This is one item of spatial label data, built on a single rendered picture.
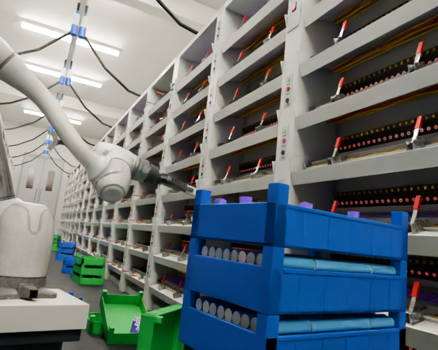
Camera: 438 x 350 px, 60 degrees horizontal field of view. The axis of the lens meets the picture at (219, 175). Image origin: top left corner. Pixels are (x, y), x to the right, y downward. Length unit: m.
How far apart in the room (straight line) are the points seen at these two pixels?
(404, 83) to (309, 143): 0.43
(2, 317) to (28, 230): 0.25
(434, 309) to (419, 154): 0.34
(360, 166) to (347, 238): 0.52
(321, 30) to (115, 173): 0.91
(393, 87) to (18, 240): 1.09
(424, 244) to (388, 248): 0.28
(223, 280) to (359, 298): 0.20
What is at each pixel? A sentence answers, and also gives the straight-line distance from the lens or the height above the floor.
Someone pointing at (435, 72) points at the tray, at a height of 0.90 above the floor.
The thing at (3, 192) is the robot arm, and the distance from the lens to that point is 1.45.
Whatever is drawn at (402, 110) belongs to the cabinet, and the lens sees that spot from 1.30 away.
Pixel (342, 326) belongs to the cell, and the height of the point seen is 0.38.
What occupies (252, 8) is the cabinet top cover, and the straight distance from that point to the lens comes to 2.24.
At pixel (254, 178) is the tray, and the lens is 1.51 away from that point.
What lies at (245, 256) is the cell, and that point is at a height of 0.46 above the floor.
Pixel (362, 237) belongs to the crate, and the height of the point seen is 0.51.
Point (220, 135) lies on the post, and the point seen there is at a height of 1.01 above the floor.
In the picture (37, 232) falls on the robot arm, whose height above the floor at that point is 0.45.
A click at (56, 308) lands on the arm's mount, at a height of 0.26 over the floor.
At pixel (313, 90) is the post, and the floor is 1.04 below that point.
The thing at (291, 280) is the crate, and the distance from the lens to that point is 0.50.
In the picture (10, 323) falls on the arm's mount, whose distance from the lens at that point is 1.14.
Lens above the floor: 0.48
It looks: 10 degrees up
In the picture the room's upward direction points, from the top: 6 degrees clockwise
